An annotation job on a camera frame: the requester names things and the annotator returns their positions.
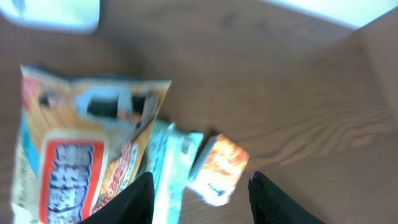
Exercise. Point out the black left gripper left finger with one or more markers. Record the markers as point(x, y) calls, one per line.
point(134, 205)

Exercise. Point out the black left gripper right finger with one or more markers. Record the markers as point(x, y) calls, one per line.
point(270, 204)

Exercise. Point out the green snack packet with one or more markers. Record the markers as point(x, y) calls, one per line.
point(169, 156)

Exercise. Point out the orange red snack packet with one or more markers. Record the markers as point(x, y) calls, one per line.
point(217, 170)

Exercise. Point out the large orange white snack bag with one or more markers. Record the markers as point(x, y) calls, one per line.
point(81, 142)

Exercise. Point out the white barcode scanner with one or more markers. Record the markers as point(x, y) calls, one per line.
point(75, 16)

